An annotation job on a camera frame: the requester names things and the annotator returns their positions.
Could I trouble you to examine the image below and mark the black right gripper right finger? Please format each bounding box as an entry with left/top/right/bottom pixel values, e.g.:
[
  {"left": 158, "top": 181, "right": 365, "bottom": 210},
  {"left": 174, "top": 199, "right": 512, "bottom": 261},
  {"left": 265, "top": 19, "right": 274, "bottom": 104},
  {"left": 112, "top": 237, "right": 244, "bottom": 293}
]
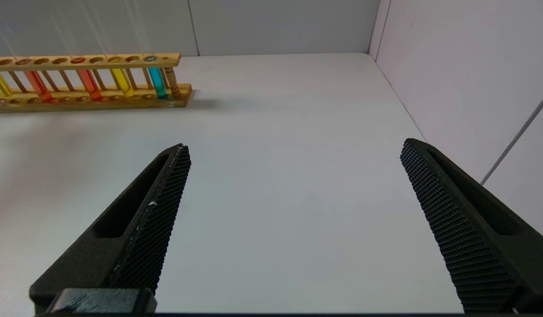
[{"left": 400, "top": 138, "right": 543, "bottom": 313}]

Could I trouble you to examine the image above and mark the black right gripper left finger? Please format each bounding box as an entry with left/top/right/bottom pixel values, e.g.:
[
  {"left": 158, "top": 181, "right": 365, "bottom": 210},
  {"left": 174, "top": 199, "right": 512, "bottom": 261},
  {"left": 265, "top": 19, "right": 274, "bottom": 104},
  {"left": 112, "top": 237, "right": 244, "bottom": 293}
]
[{"left": 29, "top": 143, "right": 192, "bottom": 309}]

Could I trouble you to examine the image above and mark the wooden test tube rack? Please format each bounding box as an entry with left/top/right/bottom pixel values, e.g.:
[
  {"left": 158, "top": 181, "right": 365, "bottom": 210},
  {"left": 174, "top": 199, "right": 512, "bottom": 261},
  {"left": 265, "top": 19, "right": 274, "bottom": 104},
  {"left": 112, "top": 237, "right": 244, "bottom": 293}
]
[{"left": 0, "top": 53, "right": 193, "bottom": 114}]

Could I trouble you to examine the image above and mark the test tube with blue liquid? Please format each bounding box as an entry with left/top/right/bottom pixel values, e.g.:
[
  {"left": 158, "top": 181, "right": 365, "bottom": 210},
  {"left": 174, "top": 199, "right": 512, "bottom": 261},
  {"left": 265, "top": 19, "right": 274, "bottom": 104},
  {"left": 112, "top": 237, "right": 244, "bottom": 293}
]
[{"left": 126, "top": 9, "right": 169, "bottom": 100}]

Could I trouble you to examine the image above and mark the test tube with red liquid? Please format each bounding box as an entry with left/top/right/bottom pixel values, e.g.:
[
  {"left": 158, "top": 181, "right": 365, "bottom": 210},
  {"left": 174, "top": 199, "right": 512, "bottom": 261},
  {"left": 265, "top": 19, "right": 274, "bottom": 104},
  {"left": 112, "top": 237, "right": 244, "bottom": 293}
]
[
  {"left": 56, "top": 13, "right": 103, "bottom": 102},
  {"left": 7, "top": 18, "right": 55, "bottom": 104}
]

